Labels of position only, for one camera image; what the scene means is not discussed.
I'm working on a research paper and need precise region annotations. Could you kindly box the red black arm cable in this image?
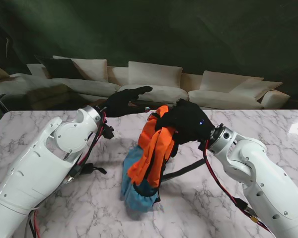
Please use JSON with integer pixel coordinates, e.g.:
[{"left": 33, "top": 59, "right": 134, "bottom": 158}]
[
  {"left": 200, "top": 140, "right": 275, "bottom": 235},
  {"left": 27, "top": 111, "right": 109, "bottom": 238}
]

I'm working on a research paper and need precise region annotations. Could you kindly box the red black right arm cable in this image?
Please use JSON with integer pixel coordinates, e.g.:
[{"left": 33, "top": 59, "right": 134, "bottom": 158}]
[{"left": 200, "top": 140, "right": 275, "bottom": 235}]

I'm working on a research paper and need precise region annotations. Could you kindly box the orange and blue backpack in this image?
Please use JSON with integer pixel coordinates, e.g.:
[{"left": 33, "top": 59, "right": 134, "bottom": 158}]
[{"left": 120, "top": 105, "right": 206, "bottom": 214}]

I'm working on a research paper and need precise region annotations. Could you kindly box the cream sectional sofa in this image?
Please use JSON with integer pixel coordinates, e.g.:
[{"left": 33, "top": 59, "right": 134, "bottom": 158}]
[{"left": 0, "top": 56, "right": 291, "bottom": 111}]

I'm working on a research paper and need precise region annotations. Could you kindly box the dark oval tray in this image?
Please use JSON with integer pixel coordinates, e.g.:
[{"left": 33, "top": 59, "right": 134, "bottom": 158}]
[{"left": 129, "top": 100, "right": 176, "bottom": 108}]

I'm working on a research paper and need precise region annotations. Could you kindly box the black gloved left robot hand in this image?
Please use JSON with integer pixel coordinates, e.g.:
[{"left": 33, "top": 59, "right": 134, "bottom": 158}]
[{"left": 105, "top": 86, "right": 153, "bottom": 119}]

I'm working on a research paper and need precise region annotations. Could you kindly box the dark brown sofa cushion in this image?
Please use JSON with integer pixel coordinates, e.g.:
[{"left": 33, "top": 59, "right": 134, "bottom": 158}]
[{"left": 34, "top": 56, "right": 85, "bottom": 80}]

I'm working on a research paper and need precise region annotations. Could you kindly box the cream sofa back cushion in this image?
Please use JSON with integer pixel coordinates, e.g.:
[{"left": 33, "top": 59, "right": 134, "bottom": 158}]
[
  {"left": 52, "top": 56, "right": 108, "bottom": 83},
  {"left": 200, "top": 70, "right": 264, "bottom": 94},
  {"left": 128, "top": 61, "right": 183, "bottom": 88},
  {"left": 229, "top": 78, "right": 283, "bottom": 101}
]

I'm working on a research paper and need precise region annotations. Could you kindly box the wooden coffee table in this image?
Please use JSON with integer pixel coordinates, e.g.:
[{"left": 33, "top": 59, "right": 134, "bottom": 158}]
[{"left": 88, "top": 98, "right": 179, "bottom": 111}]

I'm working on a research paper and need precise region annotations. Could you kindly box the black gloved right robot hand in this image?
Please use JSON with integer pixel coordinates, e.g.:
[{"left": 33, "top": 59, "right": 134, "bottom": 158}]
[{"left": 155, "top": 98, "right": 217, "bottom": 146}]

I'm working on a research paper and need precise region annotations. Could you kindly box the red black left arm cable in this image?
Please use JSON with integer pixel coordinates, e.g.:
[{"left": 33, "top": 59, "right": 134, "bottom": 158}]
[{"left": 27, "top": 111, "right": 109, "bottom": 238}]

